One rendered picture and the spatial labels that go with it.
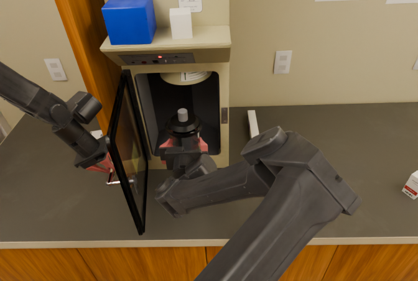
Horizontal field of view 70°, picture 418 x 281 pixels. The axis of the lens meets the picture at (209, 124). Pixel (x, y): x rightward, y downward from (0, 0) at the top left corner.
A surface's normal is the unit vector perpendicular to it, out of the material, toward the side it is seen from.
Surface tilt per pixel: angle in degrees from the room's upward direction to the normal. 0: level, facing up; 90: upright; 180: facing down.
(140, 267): 90
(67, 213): 0
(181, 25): 90
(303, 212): 49
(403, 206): 0
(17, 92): 77
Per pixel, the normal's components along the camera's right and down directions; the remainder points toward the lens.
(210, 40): -0.04, -0.77
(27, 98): 0.74, 0.13
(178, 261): -0.01, 0.64
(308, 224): 0.28, -0.07
